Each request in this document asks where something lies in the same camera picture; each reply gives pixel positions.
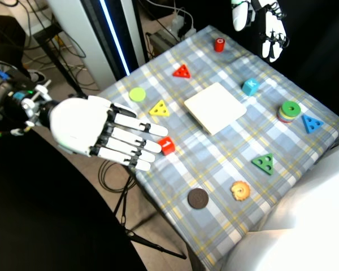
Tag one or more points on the green round cookie toy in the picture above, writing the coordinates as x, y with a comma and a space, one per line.
137, 94

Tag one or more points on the blue plaid tablecloth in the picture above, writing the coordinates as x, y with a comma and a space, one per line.
214, 158

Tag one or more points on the brown round cookie toy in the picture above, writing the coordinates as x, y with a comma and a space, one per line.
198, 198

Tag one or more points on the red triangle with holes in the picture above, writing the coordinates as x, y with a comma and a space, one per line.
178, 74

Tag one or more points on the grey metal box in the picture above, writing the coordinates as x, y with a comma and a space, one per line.
162, 42

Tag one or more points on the green triangle with holes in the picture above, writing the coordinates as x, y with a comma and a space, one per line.
264, 167

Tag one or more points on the blue letter block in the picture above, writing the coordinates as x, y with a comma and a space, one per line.
250, 87

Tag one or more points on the black tripod stand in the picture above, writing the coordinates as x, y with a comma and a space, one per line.
147, 242

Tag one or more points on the blue triangle with holes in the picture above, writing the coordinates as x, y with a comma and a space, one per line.
307, 128

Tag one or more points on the red cylinder block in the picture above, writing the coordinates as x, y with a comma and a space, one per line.
219, 45

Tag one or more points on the large black rounded cover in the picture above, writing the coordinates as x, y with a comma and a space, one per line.
45, 211

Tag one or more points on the yellow flower cookie toy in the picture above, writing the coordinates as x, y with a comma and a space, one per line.
240, 191

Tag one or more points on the yellow triangle with holes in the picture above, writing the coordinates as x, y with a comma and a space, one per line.
164, 113

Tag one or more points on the red number block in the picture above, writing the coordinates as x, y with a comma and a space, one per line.
167, 146

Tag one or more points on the black and white shoe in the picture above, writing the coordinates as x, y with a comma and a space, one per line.
38, 75

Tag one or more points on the black desk frame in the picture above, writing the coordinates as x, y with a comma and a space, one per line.
49, 48

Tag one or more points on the white column with blue light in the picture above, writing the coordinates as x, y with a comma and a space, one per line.
82, 34

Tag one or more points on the small white table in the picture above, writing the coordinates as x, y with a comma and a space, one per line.
214, 108

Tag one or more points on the large white rounded shell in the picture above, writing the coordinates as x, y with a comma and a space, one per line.
305, 220

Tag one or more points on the white power strip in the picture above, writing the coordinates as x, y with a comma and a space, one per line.
180, 24

